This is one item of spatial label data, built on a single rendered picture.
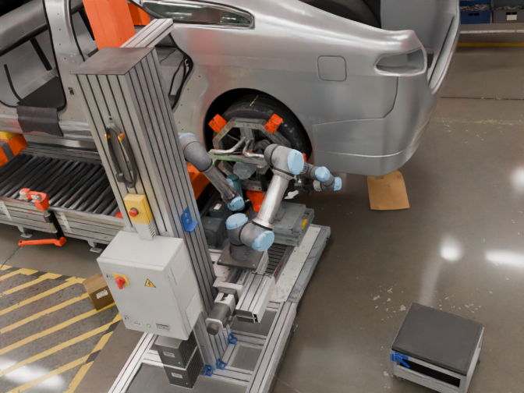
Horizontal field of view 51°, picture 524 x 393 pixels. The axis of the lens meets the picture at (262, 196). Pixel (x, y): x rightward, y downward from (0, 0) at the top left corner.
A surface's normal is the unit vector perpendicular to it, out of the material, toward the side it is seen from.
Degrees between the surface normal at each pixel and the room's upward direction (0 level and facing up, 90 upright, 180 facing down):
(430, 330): 0
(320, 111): 90
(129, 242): 0
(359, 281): 0
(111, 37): 90
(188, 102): 90
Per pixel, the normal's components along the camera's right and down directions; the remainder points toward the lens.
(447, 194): -0.14, -0.79
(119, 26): 0.91, 0.13
